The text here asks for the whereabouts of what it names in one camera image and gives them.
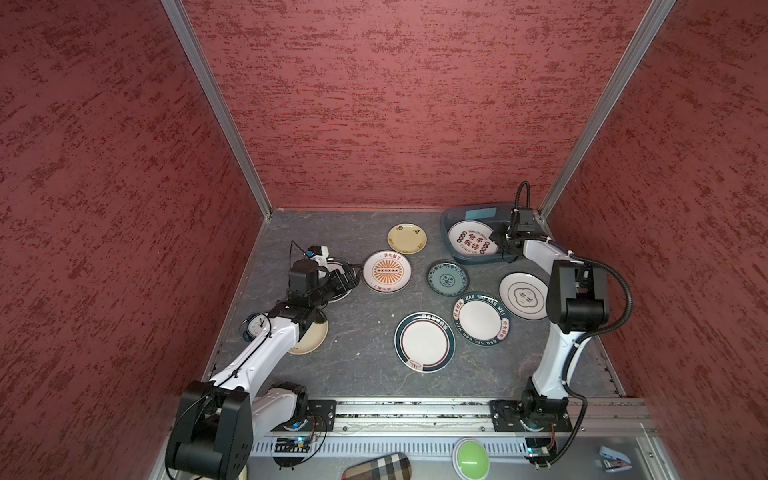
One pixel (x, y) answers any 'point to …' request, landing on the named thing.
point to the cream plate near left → (313, 339)
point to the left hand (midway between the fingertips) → (353, 277)
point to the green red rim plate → (424, 342)
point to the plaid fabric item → (394, 466)
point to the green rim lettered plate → (481, 319)
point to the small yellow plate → (407, 238)
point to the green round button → (471, 459)
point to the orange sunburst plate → (386, 271)
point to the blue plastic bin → (497, 216)
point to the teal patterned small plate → (447, 279)
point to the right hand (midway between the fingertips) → (493, 238)
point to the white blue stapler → (614, 461)
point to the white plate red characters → (472, 238)
